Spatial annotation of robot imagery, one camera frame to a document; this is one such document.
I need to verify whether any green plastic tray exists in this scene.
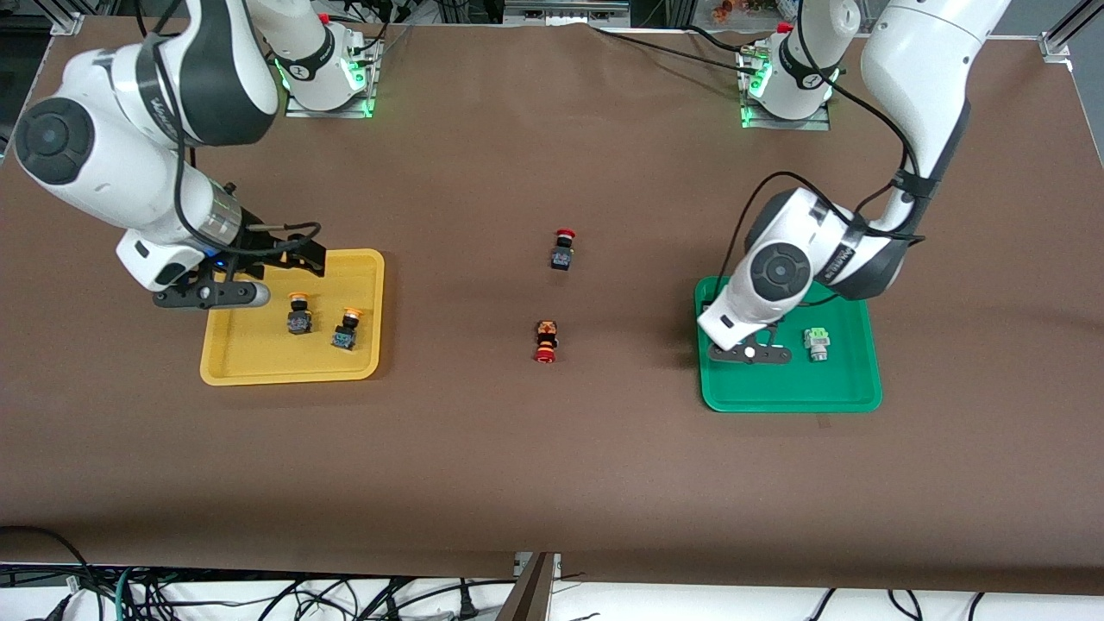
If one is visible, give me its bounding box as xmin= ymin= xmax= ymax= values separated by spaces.
xmin=694 ymin=276 xmax=883 ymax=414

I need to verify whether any yellow plastic tray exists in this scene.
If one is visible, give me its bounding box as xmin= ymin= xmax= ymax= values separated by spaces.
xmin=200 ymin=248 xmax=386 ymax=386

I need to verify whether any brown table cover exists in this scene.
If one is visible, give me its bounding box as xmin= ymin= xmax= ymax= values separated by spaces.
xmin=0 ymin=16 xmax=1104 ymax=596

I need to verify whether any brown table leg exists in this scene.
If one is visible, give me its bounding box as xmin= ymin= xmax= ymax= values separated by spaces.
xmin=496 ymin=552 xmax=557 ymax=621

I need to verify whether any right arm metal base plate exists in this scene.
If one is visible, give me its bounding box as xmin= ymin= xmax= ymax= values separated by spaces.
xmin=285 ymin=39 xmax=380 ymax=119

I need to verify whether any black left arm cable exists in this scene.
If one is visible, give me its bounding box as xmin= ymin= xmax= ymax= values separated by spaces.
xmin=723 ymin=0 xmax=931 ymax=303

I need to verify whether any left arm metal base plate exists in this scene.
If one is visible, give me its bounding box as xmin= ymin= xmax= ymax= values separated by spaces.
xmin=737 ymin=43 xmax=833 ymax=132

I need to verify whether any black cable on table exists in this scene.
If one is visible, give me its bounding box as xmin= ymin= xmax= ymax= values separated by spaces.
xmin=591 ymin=26 xmax=747 ymax=70

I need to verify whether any black floor cable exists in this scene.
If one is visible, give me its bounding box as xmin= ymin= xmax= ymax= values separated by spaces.
xmin=0 ymin=524 xmax=97 ymax=621

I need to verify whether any metal frame bar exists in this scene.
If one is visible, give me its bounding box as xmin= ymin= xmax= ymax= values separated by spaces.
xmin=505 ymin=0 xmax=630 ymax=25

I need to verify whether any teal floor cable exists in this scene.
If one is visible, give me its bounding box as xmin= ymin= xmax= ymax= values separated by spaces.
xmin=112 ymin=565 xmax=178 ymax=621

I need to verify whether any black plug with cable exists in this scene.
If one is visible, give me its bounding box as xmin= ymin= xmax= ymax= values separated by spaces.
xmin=431 ymin=578 xmax=484 ymax=621

